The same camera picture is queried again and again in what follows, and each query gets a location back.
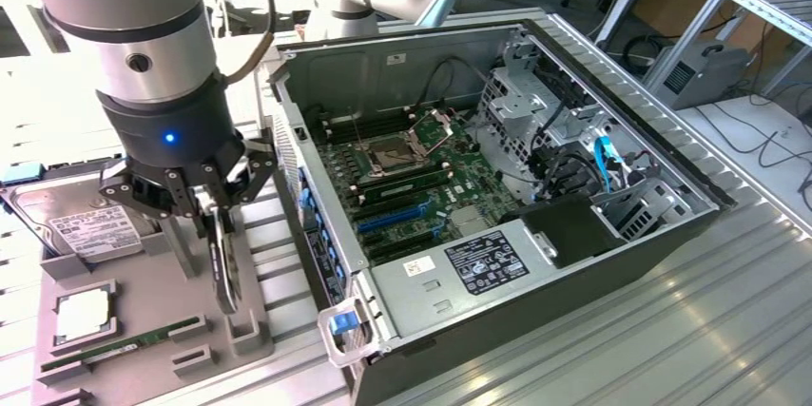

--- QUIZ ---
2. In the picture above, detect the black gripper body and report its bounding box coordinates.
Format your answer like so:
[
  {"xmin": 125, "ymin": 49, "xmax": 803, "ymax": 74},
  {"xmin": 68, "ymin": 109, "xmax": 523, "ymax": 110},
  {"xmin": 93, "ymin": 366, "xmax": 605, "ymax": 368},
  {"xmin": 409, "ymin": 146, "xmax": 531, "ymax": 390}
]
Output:
[{"xmin": 93, "ymin": 72, "xmax": 249, "ymax": 174}]

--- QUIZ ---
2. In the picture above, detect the CPU cooler heatsink with fan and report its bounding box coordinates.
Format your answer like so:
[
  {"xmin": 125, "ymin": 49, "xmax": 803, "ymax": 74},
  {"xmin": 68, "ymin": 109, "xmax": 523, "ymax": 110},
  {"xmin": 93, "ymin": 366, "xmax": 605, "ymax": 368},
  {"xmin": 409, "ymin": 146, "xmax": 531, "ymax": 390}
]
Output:
[{"xmin": 193, "ymin": 186, "xmax": 249, "ymax": 317}]

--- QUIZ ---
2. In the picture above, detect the hard disk in blue caddy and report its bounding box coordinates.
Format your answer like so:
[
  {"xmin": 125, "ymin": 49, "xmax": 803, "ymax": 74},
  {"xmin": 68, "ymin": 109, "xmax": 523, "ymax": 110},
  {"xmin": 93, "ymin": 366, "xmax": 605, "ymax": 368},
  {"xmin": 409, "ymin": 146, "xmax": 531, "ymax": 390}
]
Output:
[{"xmin": 0, "ymin": 158, "xmax": 160, "ymax": 264}]

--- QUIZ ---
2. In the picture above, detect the CPU socket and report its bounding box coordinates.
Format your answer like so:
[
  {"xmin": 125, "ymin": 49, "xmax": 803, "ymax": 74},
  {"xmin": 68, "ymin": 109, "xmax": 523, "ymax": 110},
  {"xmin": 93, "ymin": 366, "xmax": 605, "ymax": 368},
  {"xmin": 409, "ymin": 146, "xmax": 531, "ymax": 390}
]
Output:
[{"xmin": 356, "ymin": 136, "xmax": 425, "ymax": 178}]

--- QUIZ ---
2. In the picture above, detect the grey parts rack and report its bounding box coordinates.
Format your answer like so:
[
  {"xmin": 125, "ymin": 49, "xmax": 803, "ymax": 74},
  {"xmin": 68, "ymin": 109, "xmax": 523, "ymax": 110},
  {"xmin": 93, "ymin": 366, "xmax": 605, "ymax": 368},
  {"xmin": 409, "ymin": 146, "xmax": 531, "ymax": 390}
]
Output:
[{"xmin": 28, "ymin": 182, "xmax": 277, "ymax": 406}]

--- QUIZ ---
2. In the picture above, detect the black expansion slot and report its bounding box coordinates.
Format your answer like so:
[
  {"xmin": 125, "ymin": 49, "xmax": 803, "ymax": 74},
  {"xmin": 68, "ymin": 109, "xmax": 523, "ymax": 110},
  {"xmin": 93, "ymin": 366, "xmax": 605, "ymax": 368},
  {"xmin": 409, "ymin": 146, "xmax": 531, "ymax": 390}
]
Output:
[
  {"xmin": 371, "ymin": 240, "xmax": 445, "ymax": 267},
  {"xmin": 351, "ymin": 195, "xmax": 428, "ymax": 220}
]

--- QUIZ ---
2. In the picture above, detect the green RAM stick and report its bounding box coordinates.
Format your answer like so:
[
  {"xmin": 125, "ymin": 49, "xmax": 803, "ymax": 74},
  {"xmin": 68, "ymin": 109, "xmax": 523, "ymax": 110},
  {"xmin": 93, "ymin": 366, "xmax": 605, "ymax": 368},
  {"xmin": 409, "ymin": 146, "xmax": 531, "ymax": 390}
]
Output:
[
  {"xmin": 39, "ymin": 318, "xmax": 199, "ymax": 370},
  {"xmin": 363, "ymin": 181, "xmax": 447, "ymax": 203}
]

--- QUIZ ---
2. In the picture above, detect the black office chair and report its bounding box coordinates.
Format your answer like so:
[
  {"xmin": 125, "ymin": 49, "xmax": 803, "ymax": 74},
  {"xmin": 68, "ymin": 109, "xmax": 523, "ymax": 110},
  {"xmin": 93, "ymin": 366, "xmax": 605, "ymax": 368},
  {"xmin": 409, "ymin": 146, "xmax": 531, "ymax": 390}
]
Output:
[{"xmin": 219, "ymin": 0, "xmax": 300, "ymax": 37}]

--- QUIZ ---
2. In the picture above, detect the metal socket cover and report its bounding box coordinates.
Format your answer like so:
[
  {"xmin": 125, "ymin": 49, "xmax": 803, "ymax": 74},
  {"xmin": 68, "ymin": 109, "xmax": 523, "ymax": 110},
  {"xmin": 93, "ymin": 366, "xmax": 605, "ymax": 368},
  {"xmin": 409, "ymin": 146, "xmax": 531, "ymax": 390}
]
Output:
[{"xmin": 408, "ymin": 109, "xmax": 459, "ymax": 151}]

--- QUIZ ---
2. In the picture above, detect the silver CPU chip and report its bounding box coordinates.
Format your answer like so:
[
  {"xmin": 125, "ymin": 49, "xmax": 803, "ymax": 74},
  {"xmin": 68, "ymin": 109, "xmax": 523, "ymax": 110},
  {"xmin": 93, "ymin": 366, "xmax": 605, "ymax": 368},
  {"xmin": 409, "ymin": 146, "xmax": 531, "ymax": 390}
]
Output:
[{"xmin": 53, "ymin": 289, "xmax": 117, "ymax": 344}]

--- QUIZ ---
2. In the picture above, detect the green motherboard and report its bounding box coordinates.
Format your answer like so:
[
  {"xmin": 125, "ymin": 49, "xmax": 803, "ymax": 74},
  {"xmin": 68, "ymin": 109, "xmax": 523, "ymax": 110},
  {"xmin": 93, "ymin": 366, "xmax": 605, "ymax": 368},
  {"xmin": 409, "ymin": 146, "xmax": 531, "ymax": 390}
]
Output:
[{"xmin": 313, "ymin": 106, "xmax": 528, "ymax": 268}]

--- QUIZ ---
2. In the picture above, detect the silver chipset heatsink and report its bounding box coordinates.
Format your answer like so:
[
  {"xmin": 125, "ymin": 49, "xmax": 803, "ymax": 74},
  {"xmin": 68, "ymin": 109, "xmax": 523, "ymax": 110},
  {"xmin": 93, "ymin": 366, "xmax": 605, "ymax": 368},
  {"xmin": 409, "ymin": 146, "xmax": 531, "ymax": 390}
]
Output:
[{"xmin": 447, "ymin": 208, "xmax": 495, "ymax": 237}]

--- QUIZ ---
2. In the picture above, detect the silver power supply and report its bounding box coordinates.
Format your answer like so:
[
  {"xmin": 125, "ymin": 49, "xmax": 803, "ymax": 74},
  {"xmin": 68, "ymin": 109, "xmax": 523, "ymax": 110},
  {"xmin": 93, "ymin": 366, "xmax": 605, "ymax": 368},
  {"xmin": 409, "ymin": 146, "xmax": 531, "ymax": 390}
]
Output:
[{"xmin": 369, "ymin": 222, "xmax": 576, "ymax": 338}]

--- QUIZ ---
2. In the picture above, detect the silver perforated drive cage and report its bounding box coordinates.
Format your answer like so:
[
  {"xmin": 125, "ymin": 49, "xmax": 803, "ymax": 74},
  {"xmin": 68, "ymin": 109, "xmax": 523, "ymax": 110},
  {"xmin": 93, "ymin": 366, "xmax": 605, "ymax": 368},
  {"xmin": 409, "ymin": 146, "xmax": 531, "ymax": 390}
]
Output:
[{"xmin": 475, "ymin": 63, "xmax": 615, "ymax": 153}]

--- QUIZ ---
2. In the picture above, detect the black plastic shroud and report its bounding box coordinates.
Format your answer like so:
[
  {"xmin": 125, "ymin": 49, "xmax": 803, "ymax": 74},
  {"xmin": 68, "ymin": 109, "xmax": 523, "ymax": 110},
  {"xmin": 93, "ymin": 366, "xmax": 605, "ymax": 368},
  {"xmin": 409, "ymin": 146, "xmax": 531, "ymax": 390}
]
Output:
[{"xmin": 499, "ymin": 195, "xmax": 628, "ymax": 270}]

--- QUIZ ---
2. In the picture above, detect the open black PC case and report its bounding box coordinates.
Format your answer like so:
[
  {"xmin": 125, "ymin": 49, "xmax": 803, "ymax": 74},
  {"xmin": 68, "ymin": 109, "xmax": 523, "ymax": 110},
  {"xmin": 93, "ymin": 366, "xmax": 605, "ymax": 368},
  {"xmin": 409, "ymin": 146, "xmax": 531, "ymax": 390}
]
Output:
[{"xmin": 252, "ymin": 18, "xmax": 739, "ymax": 406}]

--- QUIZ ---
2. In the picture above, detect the silver disk bay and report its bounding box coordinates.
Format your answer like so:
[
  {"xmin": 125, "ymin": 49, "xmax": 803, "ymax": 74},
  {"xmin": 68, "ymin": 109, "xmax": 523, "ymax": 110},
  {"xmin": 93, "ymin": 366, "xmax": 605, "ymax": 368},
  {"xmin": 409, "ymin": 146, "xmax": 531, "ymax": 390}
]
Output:
[{"xmin": 588, "ymin": 176, "xmax": 697, "ymax": 244}]

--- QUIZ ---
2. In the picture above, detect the grey computer tower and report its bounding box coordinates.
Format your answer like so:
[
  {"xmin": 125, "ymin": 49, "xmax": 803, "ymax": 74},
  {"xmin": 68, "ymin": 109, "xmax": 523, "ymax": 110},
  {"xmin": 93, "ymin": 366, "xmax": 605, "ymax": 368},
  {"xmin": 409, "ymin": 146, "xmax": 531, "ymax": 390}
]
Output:
[{"xmin": 643, "ymin": 42, "xmax": 755, "ymax": 111}]

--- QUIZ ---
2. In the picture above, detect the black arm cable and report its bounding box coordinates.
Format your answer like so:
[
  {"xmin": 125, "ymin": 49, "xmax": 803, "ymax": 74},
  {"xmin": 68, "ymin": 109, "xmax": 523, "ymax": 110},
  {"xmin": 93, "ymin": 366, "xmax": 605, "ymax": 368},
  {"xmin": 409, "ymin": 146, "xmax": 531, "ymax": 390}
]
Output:
[{"xmin": 224, "ymin": 0, "xmax": 277, "ymax": 83}]

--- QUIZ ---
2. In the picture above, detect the black looped wire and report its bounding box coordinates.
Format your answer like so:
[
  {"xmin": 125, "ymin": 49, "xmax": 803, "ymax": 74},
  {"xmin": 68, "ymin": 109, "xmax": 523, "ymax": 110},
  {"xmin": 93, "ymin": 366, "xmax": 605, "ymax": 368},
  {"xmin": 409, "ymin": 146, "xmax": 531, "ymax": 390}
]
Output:
[{"xmin": 428, "ymin": 56, "xmax": 491, "ymax": 108}]

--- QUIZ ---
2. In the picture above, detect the black drive cable bundle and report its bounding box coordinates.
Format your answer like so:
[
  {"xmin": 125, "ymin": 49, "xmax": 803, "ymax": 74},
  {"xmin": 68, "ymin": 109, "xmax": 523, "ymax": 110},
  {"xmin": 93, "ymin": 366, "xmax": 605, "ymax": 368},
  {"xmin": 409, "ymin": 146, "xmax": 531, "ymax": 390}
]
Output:
[{"xmin": 531, "ymin": 146, "xmax": 604, "ymax": 203}]

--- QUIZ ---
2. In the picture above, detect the blue flat wire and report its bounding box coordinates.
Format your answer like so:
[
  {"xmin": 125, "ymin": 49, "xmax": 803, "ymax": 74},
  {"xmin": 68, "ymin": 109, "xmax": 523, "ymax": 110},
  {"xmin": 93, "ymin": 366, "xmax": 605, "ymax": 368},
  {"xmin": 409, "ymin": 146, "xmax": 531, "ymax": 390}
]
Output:
[{"xmin": 591, "ymin": 133, "xmax": 621, "ymax": 197}]

